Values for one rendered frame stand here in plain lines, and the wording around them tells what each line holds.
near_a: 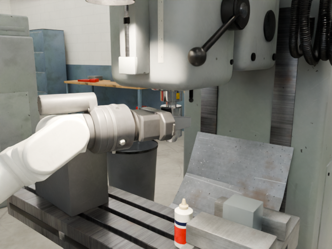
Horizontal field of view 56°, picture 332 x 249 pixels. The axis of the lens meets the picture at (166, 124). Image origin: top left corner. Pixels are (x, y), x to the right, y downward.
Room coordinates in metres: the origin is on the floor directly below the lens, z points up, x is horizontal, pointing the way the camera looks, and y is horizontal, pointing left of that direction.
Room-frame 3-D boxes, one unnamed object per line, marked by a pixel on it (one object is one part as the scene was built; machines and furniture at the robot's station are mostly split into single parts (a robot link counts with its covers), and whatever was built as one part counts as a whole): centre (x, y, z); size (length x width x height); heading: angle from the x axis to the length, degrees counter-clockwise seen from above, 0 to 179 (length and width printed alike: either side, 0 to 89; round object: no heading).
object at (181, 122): (0.62, -0.03, 1.24); 0.06 x 0.02 x 0.03; 123
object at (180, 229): (0.62, -0.04, 1.01); 0.04 x 0.04 x 0.11
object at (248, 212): (0.54, -0.15, 1.07); 0.06 x 0.05 x 0.06; 54
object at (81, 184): (0.86, 0.28, 1.06); 0.22 x 0.12 x 0.20; 46
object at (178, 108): (0.65, -0.01, 1.26); 0.05 x 0.05 x 0.01
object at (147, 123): (0.60, 0.07, 1.23); 0.13 x 0.12 x 0.10; 33
